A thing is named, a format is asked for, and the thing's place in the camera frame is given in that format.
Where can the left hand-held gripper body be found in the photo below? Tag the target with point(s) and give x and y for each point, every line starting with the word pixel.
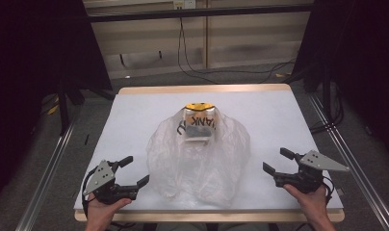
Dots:
pixel 101 178

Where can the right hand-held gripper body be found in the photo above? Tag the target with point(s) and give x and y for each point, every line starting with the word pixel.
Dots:
pixel 311 174

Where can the translucent white plastic bag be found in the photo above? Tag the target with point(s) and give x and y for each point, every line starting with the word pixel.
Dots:
pixel 195 166

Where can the person's right hand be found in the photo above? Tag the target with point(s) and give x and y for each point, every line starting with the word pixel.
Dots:
pixel 314 205

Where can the person's left hand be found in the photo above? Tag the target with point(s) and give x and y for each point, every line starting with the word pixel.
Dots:
pixel 101 213

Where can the white table mat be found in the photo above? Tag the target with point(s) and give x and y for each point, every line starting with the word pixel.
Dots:
pixel 125 128

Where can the small grey floor tag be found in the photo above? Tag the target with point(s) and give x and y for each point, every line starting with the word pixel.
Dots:
pixel 340 192

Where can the small black floor object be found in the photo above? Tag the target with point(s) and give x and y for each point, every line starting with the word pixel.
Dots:
pixel 86 139

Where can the black metal stand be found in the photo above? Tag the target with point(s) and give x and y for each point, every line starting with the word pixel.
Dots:
pixel 63 109
pixel 326 96

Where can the wooden table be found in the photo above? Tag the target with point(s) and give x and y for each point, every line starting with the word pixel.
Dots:
pixel 215 217

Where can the yellow floor tape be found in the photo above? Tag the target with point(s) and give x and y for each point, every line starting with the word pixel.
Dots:
pixel 53 109

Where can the black curtain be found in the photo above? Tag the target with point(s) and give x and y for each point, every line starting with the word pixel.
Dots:
pixel 359 48
pixel 29 64

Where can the black horizontal bar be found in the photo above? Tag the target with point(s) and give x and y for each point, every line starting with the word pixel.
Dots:
pixel 150 14

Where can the aluminium floor rail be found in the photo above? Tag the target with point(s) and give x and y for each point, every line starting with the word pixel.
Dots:
pixel 41 189
pixel 353 166

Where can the white wall outlet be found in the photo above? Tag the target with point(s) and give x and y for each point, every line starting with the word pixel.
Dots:
pixel 184 4

